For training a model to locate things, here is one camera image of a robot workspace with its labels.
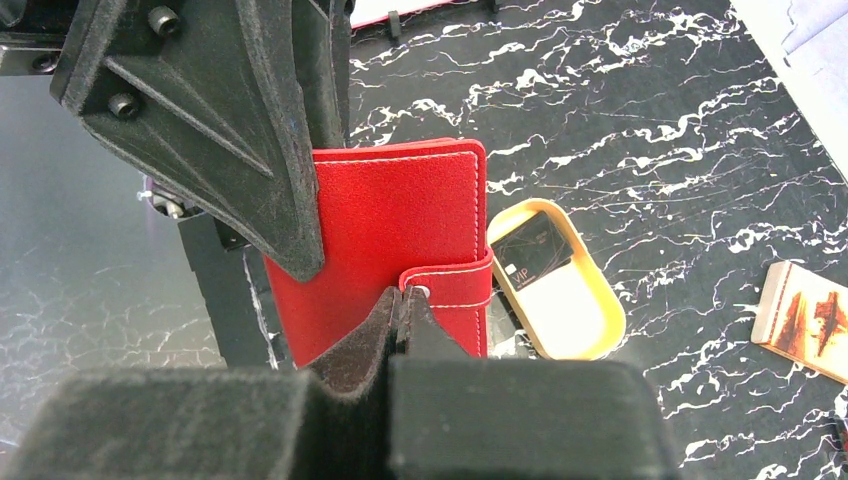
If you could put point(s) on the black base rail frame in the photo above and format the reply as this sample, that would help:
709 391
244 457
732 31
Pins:
234 284

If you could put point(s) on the orange book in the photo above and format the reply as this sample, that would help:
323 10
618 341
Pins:
802 316

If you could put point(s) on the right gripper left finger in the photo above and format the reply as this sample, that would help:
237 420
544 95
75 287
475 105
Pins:
325 421

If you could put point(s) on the red card holder wallet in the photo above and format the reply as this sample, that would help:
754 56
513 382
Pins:
404 215

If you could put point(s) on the stack of black credit cards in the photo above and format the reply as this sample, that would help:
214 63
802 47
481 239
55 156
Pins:
532 250

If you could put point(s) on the orange oval tray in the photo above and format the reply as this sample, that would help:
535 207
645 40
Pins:
571 313

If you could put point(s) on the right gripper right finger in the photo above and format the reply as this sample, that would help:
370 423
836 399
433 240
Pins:
453 416

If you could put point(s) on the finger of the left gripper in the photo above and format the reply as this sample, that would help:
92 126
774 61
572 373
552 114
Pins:
202 97
321 44

